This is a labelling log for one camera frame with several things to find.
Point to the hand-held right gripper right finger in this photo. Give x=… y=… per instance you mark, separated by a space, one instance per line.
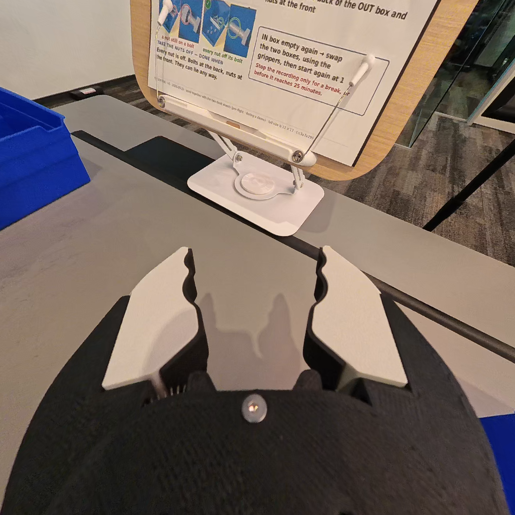
x=358 y=322

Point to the wooden backing board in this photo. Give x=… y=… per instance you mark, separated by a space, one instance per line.
x=406 y=100

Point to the printed instruction sheet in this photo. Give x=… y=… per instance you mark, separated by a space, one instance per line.
x=301 y=80

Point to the small black floor device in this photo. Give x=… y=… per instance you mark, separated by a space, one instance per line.
x=86 y=93

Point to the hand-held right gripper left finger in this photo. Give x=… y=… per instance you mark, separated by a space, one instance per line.
x=153 y=322

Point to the green glass partition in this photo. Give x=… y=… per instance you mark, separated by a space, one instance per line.
x=462 y=60

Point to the blue plastic bin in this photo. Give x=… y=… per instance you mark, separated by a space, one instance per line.
x=503 y=462
x=36 y=161

